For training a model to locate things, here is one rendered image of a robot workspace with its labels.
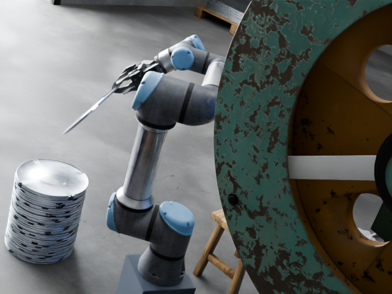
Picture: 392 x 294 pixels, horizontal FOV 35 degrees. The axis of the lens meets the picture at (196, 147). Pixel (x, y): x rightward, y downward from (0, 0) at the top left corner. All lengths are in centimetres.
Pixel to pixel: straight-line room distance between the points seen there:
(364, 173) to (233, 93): 27
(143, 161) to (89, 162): 171
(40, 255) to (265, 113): 171
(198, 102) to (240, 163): 54
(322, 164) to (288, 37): 22
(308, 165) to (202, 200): 234
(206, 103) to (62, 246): 119
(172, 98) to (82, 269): 121
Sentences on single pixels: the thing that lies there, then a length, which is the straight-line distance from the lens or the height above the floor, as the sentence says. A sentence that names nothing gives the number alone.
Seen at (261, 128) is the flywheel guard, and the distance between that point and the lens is 108.
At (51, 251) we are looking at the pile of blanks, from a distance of 263.
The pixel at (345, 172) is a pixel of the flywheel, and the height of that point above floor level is 125.
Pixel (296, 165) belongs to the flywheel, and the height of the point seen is 121.
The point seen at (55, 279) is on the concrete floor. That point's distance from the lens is 259.
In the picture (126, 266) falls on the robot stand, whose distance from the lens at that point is 204.
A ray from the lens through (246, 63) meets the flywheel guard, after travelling 108.
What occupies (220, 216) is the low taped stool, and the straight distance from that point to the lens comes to 262.
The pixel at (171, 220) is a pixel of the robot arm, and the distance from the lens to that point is 184.
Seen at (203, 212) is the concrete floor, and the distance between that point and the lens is 327.
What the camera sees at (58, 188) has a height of 33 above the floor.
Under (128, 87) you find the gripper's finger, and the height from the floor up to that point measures 84.
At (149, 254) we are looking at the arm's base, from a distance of 194.
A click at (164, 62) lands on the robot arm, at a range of 214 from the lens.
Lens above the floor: 163
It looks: 24 degrees down
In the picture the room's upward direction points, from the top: 17 degrees clockwise
